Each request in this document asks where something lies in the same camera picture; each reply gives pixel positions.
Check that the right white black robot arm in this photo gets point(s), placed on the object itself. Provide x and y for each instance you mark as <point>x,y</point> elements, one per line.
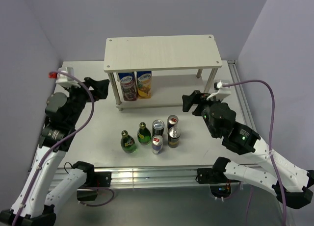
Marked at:
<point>287,182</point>

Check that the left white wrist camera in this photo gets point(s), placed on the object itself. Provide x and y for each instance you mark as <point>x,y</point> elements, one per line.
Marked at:
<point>64,77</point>

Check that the green glass bottle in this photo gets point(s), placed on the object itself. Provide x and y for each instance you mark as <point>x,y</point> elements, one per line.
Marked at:
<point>143,134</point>
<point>127,143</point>

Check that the red berry juice carton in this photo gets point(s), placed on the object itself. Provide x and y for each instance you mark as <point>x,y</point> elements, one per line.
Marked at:
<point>128,86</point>

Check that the aluminium right side rail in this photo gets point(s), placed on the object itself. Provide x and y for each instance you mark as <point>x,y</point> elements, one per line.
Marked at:
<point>245,109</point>

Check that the white two-tier wooden shelf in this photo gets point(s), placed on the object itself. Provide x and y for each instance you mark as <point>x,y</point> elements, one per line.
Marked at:
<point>180,65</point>

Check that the aluminium rail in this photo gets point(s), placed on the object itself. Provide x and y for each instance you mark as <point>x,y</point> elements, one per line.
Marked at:
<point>152,177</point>
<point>245,109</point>

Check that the black can yellow label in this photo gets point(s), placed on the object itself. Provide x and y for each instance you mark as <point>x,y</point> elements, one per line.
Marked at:
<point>173,137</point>

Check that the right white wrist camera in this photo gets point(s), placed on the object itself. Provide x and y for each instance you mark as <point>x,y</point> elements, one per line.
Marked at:
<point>220,92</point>

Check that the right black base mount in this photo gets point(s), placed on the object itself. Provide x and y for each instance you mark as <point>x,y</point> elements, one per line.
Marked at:
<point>220,186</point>

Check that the blue silver can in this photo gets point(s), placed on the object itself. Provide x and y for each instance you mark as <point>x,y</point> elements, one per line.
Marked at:
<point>172,121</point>
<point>157,143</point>

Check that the aluminium front rail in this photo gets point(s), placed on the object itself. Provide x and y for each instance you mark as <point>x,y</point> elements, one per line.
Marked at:
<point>152,177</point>

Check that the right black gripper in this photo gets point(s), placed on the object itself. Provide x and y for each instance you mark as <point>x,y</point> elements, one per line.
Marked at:
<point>189,100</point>

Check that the black can silver top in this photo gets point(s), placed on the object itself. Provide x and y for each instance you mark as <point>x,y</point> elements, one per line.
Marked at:
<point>157,127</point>

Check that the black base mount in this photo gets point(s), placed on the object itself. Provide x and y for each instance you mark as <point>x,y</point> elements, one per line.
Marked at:
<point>220,186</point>
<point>99,180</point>

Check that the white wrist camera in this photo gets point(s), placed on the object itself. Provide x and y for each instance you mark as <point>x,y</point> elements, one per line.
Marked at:
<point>220,92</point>
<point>64,77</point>

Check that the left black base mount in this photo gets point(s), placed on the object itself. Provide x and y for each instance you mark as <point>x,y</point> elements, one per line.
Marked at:
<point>99,180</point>

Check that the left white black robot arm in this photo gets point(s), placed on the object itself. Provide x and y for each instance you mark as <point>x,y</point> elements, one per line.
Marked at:
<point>36,206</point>

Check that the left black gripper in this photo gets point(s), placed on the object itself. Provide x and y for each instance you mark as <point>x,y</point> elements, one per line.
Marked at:
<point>100,87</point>

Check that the yellow pineapple juice carton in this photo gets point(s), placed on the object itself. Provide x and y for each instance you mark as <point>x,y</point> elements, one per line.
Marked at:
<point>143,79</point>

